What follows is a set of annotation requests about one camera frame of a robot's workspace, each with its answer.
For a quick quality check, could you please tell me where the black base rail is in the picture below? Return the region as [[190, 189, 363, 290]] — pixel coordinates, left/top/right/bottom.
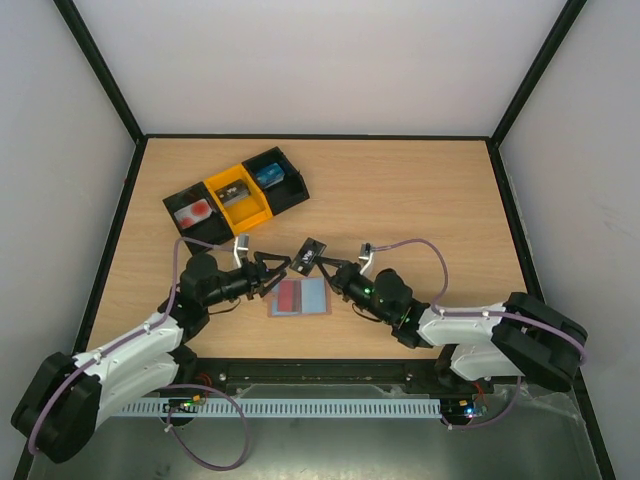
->
[[49, 354, 584, 401]]

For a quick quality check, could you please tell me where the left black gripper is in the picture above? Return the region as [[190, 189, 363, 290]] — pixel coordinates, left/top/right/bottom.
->
[[202, 252, 291, 308]]

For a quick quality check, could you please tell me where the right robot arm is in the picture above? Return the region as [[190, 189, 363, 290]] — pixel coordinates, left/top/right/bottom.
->
[[315, 257, 588, 392]]

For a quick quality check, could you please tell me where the grey metal front plate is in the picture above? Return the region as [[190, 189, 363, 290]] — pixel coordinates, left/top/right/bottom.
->
[[28, 386, 600, 479]]

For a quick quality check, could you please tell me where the blue card stack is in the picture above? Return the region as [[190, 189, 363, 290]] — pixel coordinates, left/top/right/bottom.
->
[[251, 162, 286, 190]]

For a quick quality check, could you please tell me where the light blue cable duct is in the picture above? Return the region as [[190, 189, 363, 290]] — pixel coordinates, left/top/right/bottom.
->
[[116, 397, 441, 419]]

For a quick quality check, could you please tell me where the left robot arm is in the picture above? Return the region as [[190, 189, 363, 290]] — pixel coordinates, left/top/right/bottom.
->
[[11, 252, 291, 463]]

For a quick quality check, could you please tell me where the black bin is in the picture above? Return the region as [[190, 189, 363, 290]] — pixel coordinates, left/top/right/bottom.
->
[[162, 182, 233, 245], [242, 147, 310, 216]]

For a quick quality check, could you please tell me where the black VIP card stack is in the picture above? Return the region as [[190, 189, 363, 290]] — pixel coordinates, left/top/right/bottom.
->
[[215, 180, 251, 207]]

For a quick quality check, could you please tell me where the right black bin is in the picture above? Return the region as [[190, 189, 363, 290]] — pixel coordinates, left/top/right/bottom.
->
[[242, 147, 310, 216]]

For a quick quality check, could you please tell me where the black enclosure frame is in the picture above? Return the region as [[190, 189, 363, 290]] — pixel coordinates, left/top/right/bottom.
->
[[9, 0, 619, 480]]

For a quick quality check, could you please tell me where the white red circle card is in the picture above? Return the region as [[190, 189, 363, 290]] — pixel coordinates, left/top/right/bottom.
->
[[277, 280, 301, 314]]

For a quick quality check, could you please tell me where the yellow middle bin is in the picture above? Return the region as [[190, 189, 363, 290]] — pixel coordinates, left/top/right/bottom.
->
[[204, 164, 273, 235]]

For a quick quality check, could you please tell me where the white red card stack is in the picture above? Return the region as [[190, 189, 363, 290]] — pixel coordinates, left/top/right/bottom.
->
[[174, 199, 213, 229]]

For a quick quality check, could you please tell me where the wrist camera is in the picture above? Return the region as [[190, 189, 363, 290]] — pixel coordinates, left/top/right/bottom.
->
[[358, 243, 375, 276], [232, 233, 249, 268]]

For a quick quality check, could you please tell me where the left black bin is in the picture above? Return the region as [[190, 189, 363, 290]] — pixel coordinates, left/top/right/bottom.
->
[[162, 182, 233, 245]]

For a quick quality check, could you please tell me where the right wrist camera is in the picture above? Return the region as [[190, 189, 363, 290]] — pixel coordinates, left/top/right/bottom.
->
[[358, 243, 375, 276]]

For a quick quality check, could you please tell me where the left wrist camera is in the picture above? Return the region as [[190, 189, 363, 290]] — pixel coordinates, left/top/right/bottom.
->
[[232, 233, 249, 268]]

